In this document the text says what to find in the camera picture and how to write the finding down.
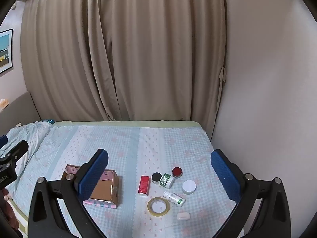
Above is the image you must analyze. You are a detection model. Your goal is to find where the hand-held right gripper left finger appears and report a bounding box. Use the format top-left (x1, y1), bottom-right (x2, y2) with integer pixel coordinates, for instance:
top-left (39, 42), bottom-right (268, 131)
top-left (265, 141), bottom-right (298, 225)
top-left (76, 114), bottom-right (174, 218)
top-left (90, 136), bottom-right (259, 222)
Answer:
top-left (27, 149), bottom-right (109, 238)

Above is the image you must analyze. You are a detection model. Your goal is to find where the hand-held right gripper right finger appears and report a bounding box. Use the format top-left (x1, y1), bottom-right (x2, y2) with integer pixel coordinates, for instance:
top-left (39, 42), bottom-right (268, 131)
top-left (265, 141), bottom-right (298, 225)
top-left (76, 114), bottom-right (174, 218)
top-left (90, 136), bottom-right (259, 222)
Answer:
top-left (211, 149), bottom-right (291, 238)

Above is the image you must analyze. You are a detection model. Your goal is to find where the cardboard box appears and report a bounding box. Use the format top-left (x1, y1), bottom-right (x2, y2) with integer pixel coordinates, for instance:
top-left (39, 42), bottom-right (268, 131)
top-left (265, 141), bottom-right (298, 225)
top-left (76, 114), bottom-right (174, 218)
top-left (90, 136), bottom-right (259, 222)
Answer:
top-left (61, 164), bottom-right (120, 209)

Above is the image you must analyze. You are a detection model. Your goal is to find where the green label white jar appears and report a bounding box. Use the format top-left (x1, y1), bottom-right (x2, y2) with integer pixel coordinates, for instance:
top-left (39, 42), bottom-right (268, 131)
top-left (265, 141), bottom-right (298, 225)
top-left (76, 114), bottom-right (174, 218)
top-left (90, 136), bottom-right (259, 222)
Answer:
top-left (159, 174), bottom-right (175, 188)

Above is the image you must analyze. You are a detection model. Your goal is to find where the light blue quilt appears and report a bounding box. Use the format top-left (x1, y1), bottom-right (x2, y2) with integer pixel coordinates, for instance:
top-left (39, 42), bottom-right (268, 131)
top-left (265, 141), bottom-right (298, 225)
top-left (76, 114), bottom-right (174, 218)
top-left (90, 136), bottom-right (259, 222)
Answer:
top-left (0, 121), bottom-right (54, 169)

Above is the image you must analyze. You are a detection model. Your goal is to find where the pink striped packet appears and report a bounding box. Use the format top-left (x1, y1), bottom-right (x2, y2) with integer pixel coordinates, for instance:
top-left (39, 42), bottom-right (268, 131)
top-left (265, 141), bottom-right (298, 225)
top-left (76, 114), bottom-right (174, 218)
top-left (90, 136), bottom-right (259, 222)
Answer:
top-left (83, 199), bottom-right (117, 209)

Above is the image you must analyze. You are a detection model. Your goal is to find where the grey headboard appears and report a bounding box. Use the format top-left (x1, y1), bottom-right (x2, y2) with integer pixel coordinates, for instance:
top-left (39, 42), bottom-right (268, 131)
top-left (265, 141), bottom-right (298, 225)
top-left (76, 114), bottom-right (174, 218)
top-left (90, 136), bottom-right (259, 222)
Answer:
top-left (0, 92), bottom-right (41, 136)

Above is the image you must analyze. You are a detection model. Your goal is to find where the white-lid jar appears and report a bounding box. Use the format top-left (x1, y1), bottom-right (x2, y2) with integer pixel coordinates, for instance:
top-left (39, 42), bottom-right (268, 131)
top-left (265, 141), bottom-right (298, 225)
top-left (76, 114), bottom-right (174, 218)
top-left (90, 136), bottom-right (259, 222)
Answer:
top-left (182, 180), bottom-right (197, 195)

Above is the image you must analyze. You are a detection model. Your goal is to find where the dark red cloth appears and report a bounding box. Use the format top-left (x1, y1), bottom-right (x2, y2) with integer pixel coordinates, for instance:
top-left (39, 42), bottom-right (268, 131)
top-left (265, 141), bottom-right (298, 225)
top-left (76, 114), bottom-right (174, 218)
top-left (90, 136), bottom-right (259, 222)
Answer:
top-left (0, 188), bottom-right (20, 231)

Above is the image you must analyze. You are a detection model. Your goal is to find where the patterned white tablecloth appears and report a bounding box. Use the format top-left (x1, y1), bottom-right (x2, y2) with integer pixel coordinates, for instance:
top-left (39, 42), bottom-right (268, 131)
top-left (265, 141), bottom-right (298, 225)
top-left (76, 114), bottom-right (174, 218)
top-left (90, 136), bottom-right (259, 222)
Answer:
top-left (0, 121), bottom-right (239, 238)

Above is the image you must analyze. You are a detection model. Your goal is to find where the red box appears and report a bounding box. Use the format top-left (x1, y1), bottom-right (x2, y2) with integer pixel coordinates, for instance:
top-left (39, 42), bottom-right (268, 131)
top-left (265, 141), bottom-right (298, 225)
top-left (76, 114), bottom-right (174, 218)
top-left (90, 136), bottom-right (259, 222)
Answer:
top-left (138, 176), bottom-right (151, 197)

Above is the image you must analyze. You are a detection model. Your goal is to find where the white bottle green label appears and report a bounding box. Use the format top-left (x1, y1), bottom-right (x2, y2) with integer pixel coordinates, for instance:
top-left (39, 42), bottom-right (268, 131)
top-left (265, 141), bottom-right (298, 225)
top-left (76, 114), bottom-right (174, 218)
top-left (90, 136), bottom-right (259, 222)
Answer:
top-left (163, 191), bottom-right (186, 207)

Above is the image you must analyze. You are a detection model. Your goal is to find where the black-lid jar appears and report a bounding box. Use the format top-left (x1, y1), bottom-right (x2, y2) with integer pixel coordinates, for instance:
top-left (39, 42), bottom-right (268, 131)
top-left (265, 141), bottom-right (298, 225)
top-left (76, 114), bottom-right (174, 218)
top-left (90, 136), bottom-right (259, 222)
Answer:
top-left (151, 172), bottom-right (163, 185)

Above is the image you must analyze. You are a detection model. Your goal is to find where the clear tape roll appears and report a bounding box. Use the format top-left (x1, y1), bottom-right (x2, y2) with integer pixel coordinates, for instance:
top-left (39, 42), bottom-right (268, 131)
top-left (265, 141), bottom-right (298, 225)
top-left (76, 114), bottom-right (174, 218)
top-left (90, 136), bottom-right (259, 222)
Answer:
top-left (147, 197), bottom-right (171, 215)

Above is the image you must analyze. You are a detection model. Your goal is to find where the beige curtain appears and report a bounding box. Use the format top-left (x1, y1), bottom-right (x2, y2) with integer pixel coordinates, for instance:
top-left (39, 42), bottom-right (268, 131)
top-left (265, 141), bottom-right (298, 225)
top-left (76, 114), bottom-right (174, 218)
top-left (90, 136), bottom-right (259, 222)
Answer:
top-left (20, 0), bottom-right (227, 122)

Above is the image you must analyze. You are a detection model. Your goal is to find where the framed wall picture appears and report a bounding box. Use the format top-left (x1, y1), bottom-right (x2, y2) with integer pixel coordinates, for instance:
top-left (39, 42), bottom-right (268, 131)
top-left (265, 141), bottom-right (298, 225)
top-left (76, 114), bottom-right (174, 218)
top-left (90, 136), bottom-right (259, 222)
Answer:
top-left (0, 28), bottom-right (14, 74)

